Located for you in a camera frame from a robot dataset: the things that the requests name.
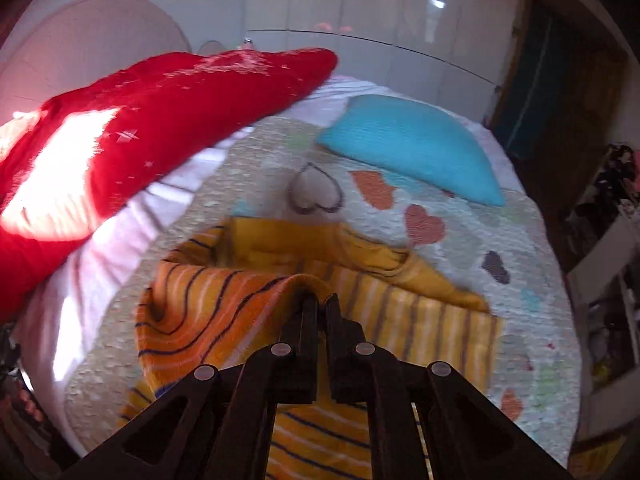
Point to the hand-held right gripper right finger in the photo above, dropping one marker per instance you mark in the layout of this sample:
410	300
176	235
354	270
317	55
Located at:
340	350

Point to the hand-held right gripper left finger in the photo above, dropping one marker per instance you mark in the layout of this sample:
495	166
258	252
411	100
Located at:
303	345

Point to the red blanket with stars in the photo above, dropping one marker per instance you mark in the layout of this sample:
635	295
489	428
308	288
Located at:
125	145

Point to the white round headboard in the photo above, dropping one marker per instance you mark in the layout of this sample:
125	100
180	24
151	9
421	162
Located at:
85	45

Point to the dark wooden door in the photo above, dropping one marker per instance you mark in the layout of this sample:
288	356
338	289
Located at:
555	95

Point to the white wardrobe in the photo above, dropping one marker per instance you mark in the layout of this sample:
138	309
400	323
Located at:
360	10

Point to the white shelf unit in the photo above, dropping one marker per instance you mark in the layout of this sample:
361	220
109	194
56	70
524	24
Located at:
607	280

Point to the yellow striped shirt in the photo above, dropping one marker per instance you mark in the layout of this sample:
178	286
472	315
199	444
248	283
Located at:
240	300

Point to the turquoise knitted pillow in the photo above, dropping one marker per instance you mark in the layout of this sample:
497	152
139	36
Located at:
415	142

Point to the heart patterned quilt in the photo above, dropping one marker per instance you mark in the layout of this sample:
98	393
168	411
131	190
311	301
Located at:
380	220

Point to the white bed sheet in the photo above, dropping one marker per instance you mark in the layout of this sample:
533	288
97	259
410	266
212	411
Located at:
90	260

